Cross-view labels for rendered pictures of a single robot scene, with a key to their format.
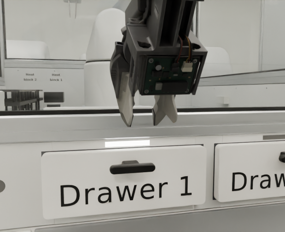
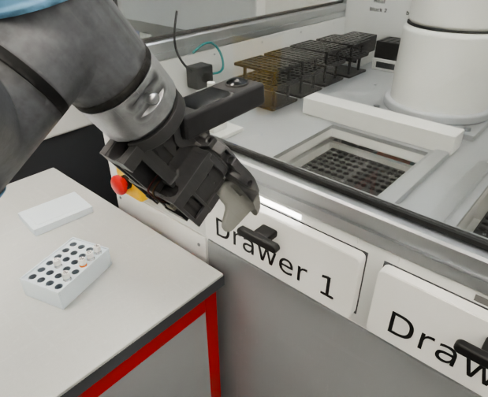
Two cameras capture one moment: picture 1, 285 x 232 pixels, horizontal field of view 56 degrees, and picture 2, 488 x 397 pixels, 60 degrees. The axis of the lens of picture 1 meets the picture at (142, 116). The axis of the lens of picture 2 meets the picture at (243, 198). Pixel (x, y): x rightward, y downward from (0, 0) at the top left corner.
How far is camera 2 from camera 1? 0.46 m
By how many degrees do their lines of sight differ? 57
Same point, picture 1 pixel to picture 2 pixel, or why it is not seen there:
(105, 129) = (259, 182)
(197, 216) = (347, 324)
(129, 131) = (279, 196)
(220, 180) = (373, 308)
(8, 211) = not seen: hidden behind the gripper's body
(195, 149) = (344, 255)
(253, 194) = (421, 354)
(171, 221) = (316, 309)
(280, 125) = not seen: outside the picture
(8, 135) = not seen: hidden behind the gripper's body
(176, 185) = (316, 279)
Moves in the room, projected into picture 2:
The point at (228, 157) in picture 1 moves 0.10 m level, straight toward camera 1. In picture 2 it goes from (389, 289) to (316, 308)
